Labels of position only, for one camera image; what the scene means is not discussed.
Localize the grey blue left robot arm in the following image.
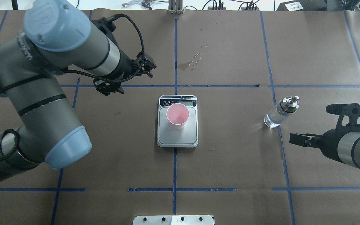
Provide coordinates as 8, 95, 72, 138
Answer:
0, 0, 156, 182

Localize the clear glass sauce bottle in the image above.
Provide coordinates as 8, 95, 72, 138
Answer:
264, 95, 300, 128

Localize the silver digital kitchen scale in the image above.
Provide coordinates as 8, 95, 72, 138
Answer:
156, 95, 199, 148

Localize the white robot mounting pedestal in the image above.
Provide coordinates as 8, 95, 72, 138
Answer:
132, 215, 216, 225

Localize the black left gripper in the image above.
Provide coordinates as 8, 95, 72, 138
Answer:
117, 52, 156, 82

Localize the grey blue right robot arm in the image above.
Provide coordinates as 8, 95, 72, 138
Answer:
289, 129, 360, 169

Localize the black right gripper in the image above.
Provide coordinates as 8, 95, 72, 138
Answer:
289, 129, 342, 162

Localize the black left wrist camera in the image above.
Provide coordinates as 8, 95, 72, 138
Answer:
93, 79, 125, 96

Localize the aluminium frame post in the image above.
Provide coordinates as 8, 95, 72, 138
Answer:
168, 0, 184, 15

